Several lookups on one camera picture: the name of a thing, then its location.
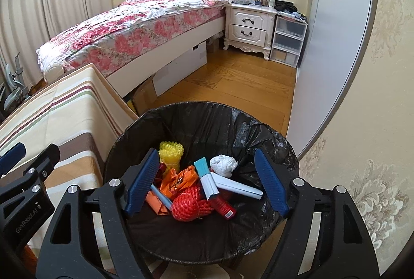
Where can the light blue stick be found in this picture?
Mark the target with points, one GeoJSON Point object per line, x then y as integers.
{"type": "Point", "coordinates": [161, 198]}

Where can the orange snack wrapper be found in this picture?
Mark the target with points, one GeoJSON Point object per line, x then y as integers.
{"type": "Point", "coordinates": [179, 182]}

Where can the grey desk chair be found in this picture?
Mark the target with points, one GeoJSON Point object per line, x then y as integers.
{"type": "Point", "coordinates": [13, 94]}

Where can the plastic drawer unit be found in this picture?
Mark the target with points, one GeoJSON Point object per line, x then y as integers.
{"type": "Point", "coordinates": [288, 39]}

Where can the white wardrobe door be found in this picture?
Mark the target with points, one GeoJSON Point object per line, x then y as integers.
{"type": "Point", "coordinates": [336, 39]}

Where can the white tissue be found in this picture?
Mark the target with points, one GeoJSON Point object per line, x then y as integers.
{"type": "Point", "coordinates": [223, 164]}

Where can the white storage box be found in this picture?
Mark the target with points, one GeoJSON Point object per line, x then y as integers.
{"type": "Point", "coordinates": [181, 69]}

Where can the red bottle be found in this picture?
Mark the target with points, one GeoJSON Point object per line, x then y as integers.
{"type": "Point", "coordinates": [223, 206]}

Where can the trash bin with black bag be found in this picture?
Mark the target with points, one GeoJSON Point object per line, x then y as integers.
{"type": "Point", "coordinates": [200, 124]}

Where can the white nightstand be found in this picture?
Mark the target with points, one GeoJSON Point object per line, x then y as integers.
{"type": "Point", "coordinates": [249, 25]}

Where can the yellow foam fruit net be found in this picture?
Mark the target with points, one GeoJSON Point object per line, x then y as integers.
{"type": "Point", "coordinates": [171, 154]}

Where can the orange plastic bag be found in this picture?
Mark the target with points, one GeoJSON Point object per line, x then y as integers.
{"type": "Point", "coordinates": [155, 206]}

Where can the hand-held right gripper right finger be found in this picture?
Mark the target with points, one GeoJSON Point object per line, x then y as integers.
{"type": "Point", "coordinates": [271, 182]}

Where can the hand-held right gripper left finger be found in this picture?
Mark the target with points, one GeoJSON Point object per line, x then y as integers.
{"type": "Point", "coordinates": [144, 182]}

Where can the floral quilt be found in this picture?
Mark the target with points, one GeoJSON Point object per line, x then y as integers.
{"type": "Point", "coordinates": [129, 23]}

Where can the white toothpaste tube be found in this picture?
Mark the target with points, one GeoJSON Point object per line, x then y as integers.
{"type": "Point", "coordinates": [208, 185]}

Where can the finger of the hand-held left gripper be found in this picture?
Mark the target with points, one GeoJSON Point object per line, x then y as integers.
{"type": "Point", "coordinates": [13, 154]}
{"type": "Point", "coordinates": [42, 162]}

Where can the brown cardboard box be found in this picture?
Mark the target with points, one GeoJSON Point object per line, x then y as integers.
{"type": "Point", "coordinates": [144, 94]}

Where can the striped cloth table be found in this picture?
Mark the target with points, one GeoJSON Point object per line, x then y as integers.
{"type": "Point", "coordinates": [64, 98]}

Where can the dark clothes pile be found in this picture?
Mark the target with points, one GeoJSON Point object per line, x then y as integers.
{"type": "Point", "coordinates": [286, 6]}

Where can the white and blue box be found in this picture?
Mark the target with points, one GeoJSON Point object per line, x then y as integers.
{"type": "Point", "coordinates": [239, 188]}

